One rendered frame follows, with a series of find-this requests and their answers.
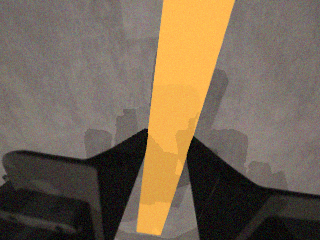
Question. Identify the orange bar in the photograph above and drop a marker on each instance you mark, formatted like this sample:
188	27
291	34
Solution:
190	39

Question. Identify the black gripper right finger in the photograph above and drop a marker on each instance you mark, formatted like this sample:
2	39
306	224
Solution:
229	206

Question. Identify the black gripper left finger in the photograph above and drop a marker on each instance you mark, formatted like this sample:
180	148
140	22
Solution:
104	181

